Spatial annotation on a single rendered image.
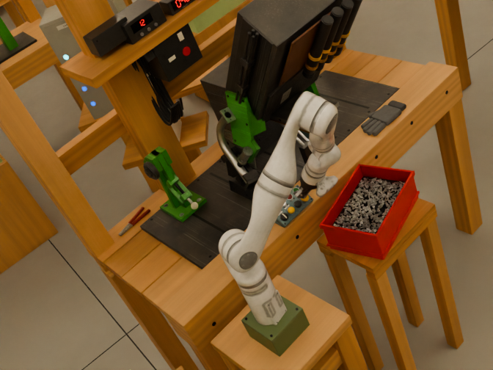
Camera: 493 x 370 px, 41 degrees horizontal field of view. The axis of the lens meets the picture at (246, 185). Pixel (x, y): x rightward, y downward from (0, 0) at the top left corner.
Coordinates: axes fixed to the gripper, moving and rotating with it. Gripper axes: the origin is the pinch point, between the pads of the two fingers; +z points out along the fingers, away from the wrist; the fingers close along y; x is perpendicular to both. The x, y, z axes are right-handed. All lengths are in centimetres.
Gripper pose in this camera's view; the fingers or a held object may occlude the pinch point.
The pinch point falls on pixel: (304, 194)
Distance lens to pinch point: 229.1
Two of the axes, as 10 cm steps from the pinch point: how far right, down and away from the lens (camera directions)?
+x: 7.1, 6.7, -2.3
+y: -7.0, 6.0, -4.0
